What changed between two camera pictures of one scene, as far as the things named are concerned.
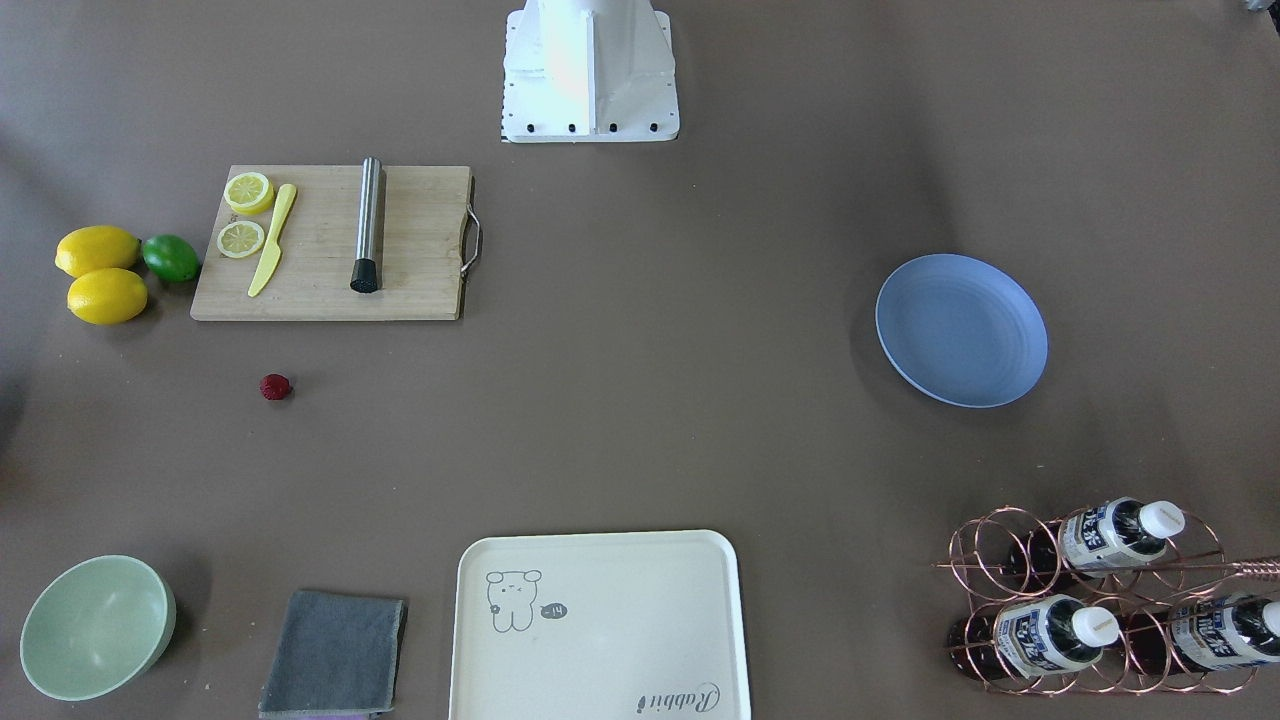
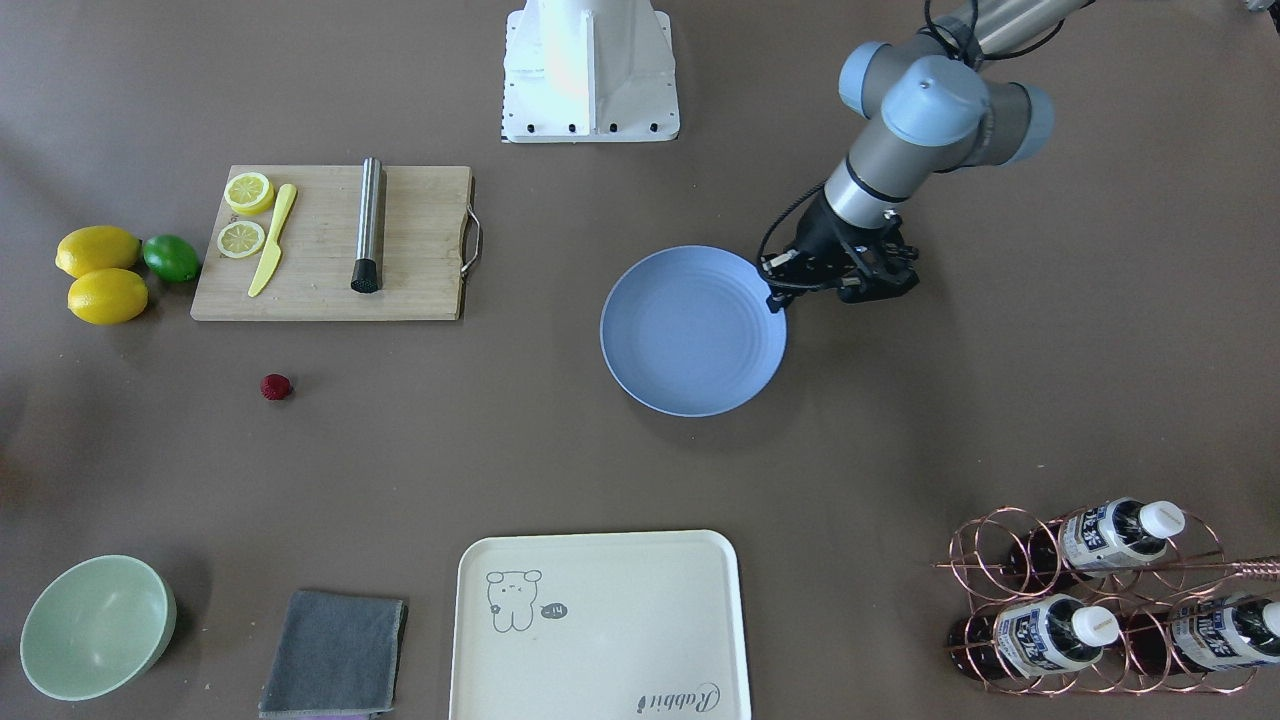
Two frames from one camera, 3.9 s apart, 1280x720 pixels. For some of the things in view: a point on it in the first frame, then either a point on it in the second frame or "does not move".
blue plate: x=961 y=330 to x=689 y=332
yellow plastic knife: x=274 y=253 does not move
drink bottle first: x=1099 y=538 does not move
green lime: x=170 y=257 does not move
